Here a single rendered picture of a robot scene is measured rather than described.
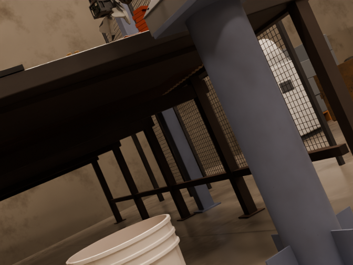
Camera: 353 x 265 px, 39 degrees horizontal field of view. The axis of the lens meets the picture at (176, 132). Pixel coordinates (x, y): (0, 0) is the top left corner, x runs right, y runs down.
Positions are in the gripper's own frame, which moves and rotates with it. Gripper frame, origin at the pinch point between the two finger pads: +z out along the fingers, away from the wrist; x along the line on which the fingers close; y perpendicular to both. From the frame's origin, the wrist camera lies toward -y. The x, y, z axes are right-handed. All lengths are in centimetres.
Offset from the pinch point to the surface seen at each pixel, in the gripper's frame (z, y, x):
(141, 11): -26, -54, -54
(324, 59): 40, -54, 37
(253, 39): 29, 0, 58
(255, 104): 46, 8, 56
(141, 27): -19, -52, -58
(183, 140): 45, -115, -149
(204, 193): 88, -113, -150
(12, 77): 10, 52, 16
